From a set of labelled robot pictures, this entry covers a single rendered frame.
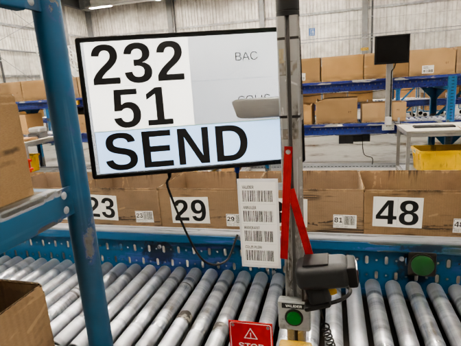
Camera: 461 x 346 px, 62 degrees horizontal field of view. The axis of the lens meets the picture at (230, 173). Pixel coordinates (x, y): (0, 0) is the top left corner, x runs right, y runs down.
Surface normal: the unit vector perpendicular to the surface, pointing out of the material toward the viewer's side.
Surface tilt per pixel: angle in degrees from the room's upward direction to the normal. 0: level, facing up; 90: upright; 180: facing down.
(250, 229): 90
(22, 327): 90
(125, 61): 86
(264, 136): 86
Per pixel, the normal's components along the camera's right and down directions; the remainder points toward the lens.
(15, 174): 0.96, 0.00
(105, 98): 0.09, 0.15
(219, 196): -0.25, 0.24
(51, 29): 0.51, 0.16
